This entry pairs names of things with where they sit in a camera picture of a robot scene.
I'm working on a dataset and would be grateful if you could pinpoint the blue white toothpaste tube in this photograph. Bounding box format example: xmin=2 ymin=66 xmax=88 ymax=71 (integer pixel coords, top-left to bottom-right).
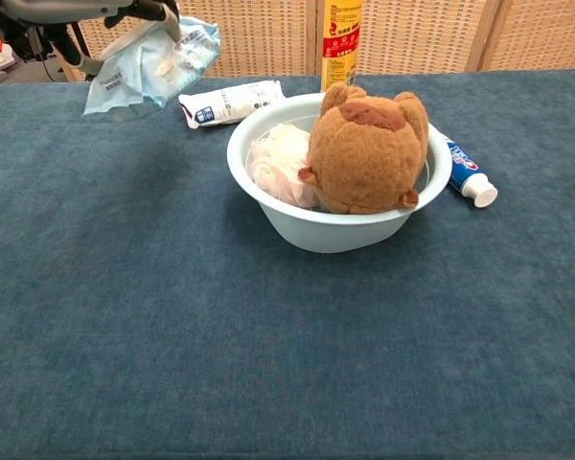
xmin=440 ymin=132 xmax=499 ymax=209

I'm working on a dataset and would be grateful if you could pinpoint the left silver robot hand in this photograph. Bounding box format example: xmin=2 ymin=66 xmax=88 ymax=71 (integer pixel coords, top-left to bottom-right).
xmin=2 ymin=0 xmax=183 ymax=78

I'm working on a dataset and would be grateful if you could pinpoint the light blue wipes pack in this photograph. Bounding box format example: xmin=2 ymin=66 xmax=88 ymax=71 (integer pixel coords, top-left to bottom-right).
xmin=82 ymin=15 xmax=221 ymax=116

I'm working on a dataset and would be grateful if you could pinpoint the brown capybara plush toy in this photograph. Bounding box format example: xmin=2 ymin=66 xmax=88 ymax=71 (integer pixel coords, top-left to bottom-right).
xmin=297 ymin=81 xmax=430 ymax=215

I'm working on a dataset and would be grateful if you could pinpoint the white plastic pack blue print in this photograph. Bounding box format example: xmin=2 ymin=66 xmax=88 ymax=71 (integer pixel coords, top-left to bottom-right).
xmin=177 ymin=80 xmax=287 ymax=130

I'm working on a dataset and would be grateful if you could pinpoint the light blue plastic basin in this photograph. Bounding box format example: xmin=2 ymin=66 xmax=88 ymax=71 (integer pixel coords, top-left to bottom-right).
xmin=226 ymin=92 xmax=453 ymax=254

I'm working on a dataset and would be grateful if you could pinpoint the wicker folding screen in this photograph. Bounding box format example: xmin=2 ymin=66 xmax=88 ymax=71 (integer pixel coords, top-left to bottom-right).
xmin=31 ymin=0 xmax=575 ymax=82

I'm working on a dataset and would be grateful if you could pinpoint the yellow bottle green cap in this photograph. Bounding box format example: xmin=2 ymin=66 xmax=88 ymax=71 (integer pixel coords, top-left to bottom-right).
xmin=319 ymin=0 xmax=364 ymax=94

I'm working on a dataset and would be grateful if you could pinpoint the dark blue table mat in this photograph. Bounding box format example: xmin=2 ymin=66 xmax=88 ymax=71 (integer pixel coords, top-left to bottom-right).
xmin=0 ymin=68 xmax=575 ymax=460

